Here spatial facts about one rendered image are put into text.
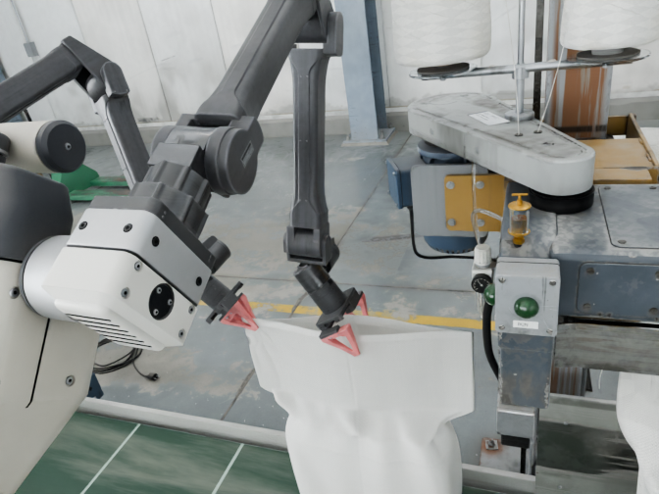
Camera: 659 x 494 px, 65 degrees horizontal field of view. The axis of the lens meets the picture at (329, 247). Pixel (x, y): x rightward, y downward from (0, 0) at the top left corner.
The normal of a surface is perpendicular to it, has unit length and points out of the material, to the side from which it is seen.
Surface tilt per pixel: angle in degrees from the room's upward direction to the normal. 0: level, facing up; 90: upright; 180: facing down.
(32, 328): 90
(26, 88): 68
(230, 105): 26
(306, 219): 78
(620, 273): 90
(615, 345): 90
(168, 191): 44
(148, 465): 0
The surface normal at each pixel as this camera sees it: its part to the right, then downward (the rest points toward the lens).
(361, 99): -0.33, 0.51
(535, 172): -0.93, 0.27
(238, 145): 0.95, 0.11
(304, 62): -0.33, 0.29
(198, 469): -0.15, -0.88
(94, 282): -0.31, -0.52
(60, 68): 0.61, -0.07
